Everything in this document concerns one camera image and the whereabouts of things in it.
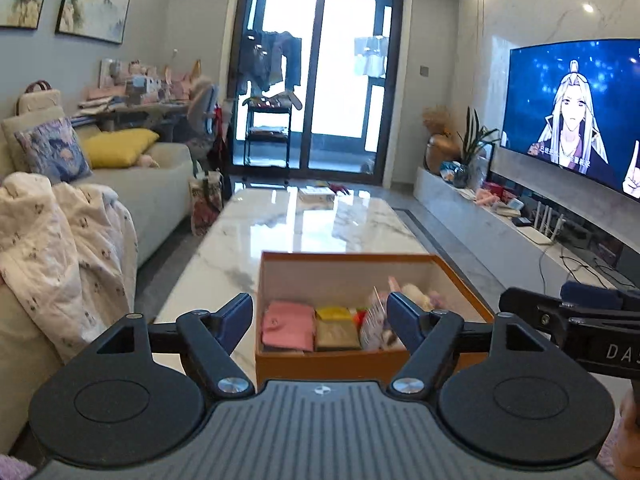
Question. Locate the yellow pillow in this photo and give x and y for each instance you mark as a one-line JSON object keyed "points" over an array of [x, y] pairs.
{"points": [[117, 147]]}

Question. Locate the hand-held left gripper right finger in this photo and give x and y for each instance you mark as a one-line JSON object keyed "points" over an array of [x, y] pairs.
{"points": [[402, 322]]}

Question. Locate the orange cardboard box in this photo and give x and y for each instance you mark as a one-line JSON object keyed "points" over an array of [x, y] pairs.
{"points": [[320, 367]]}

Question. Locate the white dog plush black ears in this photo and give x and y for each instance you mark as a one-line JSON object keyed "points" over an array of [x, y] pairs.
{"points": [[372, 327]]}

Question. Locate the small pink toy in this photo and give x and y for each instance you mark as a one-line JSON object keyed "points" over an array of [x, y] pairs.
{"points": [[148, 161]]}

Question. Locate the printed gift bag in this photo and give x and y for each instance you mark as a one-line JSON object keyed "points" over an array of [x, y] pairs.
{"points": [[205, 205]]}

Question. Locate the grey office chair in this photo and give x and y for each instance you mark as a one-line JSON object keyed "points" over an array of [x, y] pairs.
{"points": [[200, 110]]}

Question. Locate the vase with dried flowers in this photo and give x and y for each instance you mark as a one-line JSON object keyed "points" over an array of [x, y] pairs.
{"points": [[442, 152]]}

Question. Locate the beige handbag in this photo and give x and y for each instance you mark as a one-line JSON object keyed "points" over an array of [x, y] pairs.
{"points": [[40, 102]]}

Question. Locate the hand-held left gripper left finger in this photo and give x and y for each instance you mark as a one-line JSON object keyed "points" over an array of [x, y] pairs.
{"points": [[237, 320]]}

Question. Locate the green potted plant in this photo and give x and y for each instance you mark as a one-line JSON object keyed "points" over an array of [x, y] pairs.
{"points": [[472, 145]]}

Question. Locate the pile of desk items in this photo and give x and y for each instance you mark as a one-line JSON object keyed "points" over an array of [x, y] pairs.
{"points": [[135, 85]]}

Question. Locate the person's right hand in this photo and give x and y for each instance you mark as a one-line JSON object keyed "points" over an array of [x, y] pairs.
{"points": [[631, 435]]}

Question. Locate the blue white ceramic pot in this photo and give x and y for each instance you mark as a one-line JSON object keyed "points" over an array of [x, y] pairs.
{"points": [[455, 172]]}

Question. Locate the gold cardboard box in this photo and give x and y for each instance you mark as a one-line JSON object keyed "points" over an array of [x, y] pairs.
{"points": [[336, 336]]}

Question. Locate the white printed blanket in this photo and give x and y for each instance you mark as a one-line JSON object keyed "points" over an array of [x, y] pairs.
{"points": [[55, 250]]}

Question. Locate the white crochet bunny plush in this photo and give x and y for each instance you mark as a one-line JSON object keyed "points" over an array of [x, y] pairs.
{"points": [[415, 294]]}

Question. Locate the white wifi router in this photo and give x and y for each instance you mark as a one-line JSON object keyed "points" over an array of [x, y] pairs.
{"points": [[547, 225]]}

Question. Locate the grey desk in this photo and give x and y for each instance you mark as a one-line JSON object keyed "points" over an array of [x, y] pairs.
{"points": [[145, 112]]}

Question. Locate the blue patterned pillow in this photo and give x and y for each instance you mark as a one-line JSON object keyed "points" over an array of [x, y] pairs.
{"points": [[50, 152]]}

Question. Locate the beige sofa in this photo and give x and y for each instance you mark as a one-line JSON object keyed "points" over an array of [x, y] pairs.
{"points": [[160, 195]]}

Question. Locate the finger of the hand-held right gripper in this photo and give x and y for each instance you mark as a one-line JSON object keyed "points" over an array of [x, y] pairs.
{"points": [[540, 310], [590, 296]]}

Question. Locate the white marble tv cabinet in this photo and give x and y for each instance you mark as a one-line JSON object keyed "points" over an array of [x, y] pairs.
{"points": [[475, 220]]}

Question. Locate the white hanging shirt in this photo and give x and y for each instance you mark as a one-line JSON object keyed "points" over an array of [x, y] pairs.
{"points": [[370, 57]]}

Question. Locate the dark hanging clothes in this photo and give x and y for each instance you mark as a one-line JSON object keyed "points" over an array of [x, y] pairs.
{"points": [[270, 60]]}

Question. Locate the pink figure toy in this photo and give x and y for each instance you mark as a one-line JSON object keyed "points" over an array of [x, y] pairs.
{"points": [[489, 196]]}

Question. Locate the black framed sliding glass door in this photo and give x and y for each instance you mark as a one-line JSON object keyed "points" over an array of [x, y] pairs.
{"points": [[312, 60]]}

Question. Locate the black shelf rack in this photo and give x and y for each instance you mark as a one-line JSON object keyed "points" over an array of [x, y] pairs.
{"points": [[267, 135]]}

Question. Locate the small white flat box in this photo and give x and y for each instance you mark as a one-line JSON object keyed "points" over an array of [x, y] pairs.
{"points": [[315, 196]]}

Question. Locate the grey wall switch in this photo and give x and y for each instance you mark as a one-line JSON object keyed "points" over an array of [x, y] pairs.
{"points": [[424, 71]]}

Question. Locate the pink snap wallet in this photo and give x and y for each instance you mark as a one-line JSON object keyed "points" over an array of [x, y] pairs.
{"points": [[287, 327]]}

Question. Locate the wall mounted television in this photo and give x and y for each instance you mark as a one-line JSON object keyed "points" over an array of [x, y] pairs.
{"points": [[575, 110]]}

